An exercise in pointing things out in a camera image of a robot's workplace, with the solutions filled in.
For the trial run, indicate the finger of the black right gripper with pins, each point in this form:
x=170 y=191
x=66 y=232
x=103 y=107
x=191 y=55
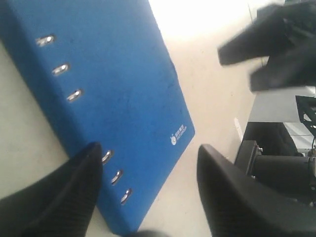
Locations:
x=295 y=69
x=265 y=36

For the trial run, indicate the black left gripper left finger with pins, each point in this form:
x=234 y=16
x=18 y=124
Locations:
x=59 y=205

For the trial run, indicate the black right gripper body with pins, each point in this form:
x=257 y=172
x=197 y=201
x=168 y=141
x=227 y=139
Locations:
x=302 y=28

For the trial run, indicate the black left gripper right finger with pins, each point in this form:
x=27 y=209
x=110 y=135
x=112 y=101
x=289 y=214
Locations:
x=235 y=205

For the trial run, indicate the blue ring binder notebook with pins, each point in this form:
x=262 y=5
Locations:
x=100 y=72

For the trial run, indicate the black metal frame stand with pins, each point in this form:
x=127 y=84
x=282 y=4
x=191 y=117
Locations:
x=306 y=107

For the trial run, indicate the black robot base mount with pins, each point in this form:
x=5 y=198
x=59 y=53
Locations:
x=268 y=154

